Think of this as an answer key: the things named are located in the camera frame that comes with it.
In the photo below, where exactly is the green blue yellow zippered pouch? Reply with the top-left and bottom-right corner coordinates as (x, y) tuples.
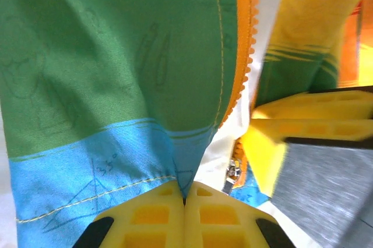
(0, 0), (373, 248)

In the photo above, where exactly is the silver metal zipper slider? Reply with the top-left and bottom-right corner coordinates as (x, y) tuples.
(223, 157), (243, 196)

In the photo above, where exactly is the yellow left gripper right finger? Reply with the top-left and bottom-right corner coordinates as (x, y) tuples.
(185, 180), (297, 248)

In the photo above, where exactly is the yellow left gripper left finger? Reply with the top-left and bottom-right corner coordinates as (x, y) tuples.
(72, 180), (186, 248)

